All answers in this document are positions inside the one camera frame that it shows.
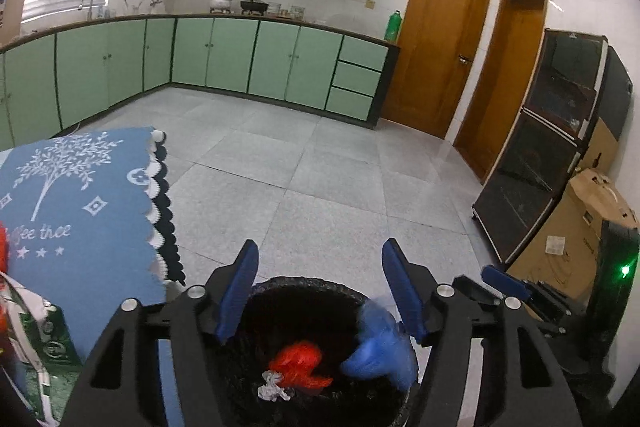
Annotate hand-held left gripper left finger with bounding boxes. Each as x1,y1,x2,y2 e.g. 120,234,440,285
60,239,260,427

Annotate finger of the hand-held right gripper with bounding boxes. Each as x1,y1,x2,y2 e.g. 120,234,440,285
481,265,572,335
452,276,483,304

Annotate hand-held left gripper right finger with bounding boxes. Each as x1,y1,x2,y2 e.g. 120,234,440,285
382,238,583,427

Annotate blue plastic bag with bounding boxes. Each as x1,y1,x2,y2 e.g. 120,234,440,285
340,299,418,393

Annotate black trash bin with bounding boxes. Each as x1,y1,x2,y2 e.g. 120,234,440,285
215,276,426,427

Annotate red plastic bag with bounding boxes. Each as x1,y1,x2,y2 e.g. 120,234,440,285
268,341,334,390

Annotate white paper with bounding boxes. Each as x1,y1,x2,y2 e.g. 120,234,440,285
257,370,296,403

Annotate red plastic wrapper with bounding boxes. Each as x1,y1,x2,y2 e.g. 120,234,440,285
0,221,12,275

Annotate large cardboard box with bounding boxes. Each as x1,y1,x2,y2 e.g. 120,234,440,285
505,167,640,303

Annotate dark scalloped cloth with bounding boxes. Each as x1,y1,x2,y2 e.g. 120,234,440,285
150,142,187,285

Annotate flat cardboard box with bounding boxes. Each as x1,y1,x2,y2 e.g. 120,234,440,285
580,117,621,172

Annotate black glass cabinet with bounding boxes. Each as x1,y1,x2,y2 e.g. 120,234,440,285
472,28,633,265

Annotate blue printed tablecloth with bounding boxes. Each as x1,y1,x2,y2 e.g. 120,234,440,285
0,127,187,427

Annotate green and white bag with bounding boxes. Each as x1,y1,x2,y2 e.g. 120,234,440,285
10,277,83,427

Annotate wooden door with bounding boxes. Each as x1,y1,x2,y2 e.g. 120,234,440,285
380,0,493,140
452,0,551,185

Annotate green base cabinets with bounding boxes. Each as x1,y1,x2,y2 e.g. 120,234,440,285
0,16,401,148

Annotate green bottle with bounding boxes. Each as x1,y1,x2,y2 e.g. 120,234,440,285
384,10,403,44

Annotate cardboard box with label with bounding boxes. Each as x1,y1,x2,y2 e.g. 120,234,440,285
0,0,29,45

